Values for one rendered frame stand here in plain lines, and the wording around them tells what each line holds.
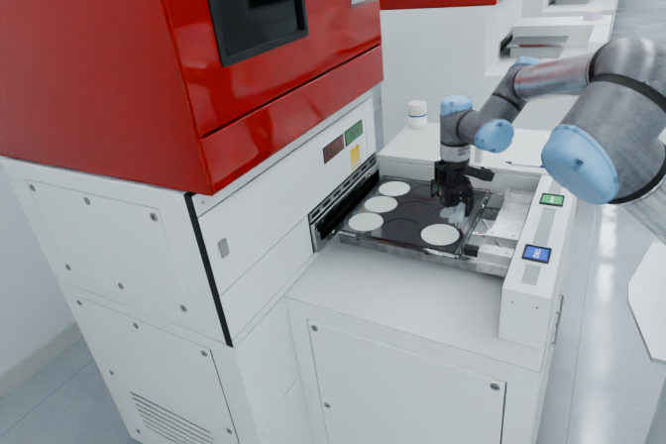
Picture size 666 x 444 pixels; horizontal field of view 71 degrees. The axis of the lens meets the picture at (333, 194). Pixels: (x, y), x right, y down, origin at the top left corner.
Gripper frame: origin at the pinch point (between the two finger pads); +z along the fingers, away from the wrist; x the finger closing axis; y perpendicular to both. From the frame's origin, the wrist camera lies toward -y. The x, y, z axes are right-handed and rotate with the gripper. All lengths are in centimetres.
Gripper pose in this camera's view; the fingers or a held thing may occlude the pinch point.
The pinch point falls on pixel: (460, 223)
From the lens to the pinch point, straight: 133.2
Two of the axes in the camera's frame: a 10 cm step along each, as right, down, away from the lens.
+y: -9.1, 2.8, -3.2
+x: 4.1, 3.9, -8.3
